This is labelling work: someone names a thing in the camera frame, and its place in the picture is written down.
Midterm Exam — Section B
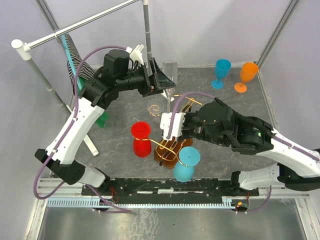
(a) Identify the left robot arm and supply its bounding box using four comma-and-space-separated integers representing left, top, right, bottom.
34, 49, 176, 195

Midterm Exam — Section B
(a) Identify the orange plastic wine glass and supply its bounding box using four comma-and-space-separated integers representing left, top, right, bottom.
234, 62, 259, 93

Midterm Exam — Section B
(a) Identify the red plastic wine glass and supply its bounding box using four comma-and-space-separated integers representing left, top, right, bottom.
131, 121, 152, 158

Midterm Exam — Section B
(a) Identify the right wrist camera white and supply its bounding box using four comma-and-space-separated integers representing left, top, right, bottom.
159, 112, 186, 141

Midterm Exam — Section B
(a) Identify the clear wine glass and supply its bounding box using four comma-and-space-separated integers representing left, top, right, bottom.
162, 61, 178, 113
147, 99, 165, 123

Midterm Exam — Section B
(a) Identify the green plastic hanger piece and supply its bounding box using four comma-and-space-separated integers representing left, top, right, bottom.
77, 77, 109, 128

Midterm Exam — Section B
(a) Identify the white clothes rack stand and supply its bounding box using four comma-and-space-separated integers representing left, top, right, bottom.
0, 0, 143, 160

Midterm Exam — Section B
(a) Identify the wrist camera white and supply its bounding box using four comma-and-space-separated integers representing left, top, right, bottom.
159, 112, 186, 141
125, 44, 145, 66

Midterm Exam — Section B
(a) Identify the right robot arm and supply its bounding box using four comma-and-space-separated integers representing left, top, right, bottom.
182, 99, 320, 196

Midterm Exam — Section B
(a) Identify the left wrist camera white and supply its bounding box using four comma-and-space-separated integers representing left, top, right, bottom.
125, 44, 145, 66

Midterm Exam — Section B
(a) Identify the gold wire glass rack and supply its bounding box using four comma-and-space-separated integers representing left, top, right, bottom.
134, 94, 203, 168

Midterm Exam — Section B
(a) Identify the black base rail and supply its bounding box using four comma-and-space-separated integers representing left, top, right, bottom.
96, 178, 259, 205

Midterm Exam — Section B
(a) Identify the blue wine glass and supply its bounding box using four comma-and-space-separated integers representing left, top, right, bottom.
211, 59, 232, 90
173, 146, 201, 183

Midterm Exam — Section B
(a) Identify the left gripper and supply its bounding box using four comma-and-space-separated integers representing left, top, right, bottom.
116, 57, 176, 97

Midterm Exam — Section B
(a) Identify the striped cloth on hanger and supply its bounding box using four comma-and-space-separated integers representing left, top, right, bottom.
62, 33, 95, 93

